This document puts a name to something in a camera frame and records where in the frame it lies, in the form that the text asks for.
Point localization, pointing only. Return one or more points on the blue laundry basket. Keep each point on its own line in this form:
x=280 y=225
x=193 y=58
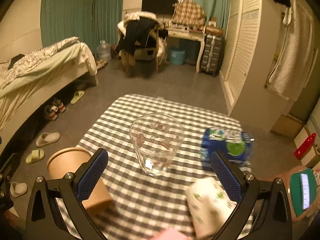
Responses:
x=177 y=56

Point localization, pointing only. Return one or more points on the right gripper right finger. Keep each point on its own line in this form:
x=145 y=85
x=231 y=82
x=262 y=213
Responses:
x=274 y=218

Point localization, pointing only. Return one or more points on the clear glass cup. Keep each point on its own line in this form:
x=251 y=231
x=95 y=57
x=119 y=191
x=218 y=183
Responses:
x=156 y=138

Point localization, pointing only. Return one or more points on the gray checkered tablecloth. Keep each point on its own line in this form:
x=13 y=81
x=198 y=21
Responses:
x=145 y=205

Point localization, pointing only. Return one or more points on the black suitcase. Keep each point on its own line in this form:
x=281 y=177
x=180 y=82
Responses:
x=212 y=54

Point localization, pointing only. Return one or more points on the white slipper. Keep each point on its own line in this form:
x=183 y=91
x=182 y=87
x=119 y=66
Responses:
x=47 y=138

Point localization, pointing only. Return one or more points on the wooden chair with clothes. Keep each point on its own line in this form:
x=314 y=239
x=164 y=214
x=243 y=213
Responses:
x=141 y=37

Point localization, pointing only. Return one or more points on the plaid cloth cover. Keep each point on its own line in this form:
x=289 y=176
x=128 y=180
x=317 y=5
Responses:
x=190 y=14

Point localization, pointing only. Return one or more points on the green curtain left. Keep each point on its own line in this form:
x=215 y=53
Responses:
x=90 y=20

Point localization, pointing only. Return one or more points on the red bottle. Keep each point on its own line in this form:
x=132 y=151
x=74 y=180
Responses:
x=305 y=146

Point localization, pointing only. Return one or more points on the white sock shoe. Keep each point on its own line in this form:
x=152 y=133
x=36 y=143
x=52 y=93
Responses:
x=18 y=189

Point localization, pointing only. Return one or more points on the blue tissue pack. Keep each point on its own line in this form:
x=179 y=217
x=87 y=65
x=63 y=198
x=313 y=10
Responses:
x=237 y=146

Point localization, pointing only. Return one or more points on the bed with floral bedding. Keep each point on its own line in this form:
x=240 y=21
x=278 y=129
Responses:
x=36 y=77

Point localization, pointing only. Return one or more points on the white louvered wardrobe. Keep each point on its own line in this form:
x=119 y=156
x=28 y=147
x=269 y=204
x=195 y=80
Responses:
x=250 y=44

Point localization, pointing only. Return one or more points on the red white sneaker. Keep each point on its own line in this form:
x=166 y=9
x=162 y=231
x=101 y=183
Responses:
x=58 y=105

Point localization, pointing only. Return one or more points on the black monitor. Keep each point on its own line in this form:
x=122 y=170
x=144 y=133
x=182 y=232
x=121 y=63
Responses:
x=164 y=7

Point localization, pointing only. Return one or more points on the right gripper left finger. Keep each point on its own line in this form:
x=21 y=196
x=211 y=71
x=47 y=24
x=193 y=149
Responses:
x=44 y=219

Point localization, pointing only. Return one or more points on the white desk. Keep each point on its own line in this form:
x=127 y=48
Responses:
x=198 y=36

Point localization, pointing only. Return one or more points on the white patterned paper cup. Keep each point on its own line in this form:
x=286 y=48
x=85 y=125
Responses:
x=209 y=206

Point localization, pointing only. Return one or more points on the hanging white towel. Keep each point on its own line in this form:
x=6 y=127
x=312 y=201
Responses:
x=291 y=71

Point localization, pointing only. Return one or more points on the green slipper under bed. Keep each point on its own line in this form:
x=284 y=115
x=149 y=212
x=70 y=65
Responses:
x=77 y=96

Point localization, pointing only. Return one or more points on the cardboard box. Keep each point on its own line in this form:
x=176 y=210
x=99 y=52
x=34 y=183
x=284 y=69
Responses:
x=288 y=125

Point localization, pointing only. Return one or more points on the green slipper near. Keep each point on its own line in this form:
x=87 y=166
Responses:
x=35 y=156

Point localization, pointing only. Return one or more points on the water jug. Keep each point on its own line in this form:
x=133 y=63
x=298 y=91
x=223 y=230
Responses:
x=104 y=51

